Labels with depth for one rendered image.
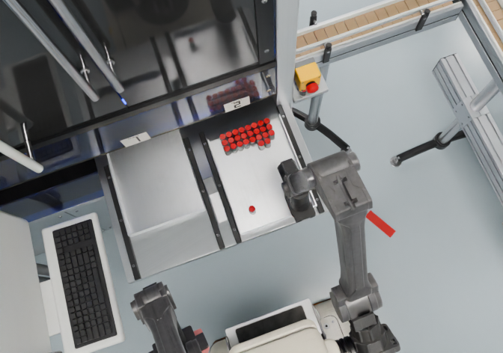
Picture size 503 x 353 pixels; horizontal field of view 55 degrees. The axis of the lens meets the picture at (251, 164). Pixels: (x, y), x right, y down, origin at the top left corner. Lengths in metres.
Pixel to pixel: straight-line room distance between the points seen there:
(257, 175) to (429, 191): 1.23
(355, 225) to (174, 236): 0.81
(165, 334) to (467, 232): 1.90
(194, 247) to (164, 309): 0.56
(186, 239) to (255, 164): 0.34
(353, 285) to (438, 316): 1.47
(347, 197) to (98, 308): 1.04
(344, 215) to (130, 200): 0.93
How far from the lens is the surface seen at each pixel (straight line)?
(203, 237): 1.59
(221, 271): 2.46
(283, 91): 1.59
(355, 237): 0.97
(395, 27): 1.82
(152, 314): 1.06
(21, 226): 1.80
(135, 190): 1.67
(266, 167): 1.62
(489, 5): 1.97
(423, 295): 2.53
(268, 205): 1.59
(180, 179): 1.64
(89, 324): 1.72
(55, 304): 1.80
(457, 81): 2.25
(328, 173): 0.92
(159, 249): 1.61
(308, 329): 1.11
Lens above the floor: 2.44
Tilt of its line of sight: 73 degrees down
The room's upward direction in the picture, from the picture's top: 11 degrees counter-clockwise
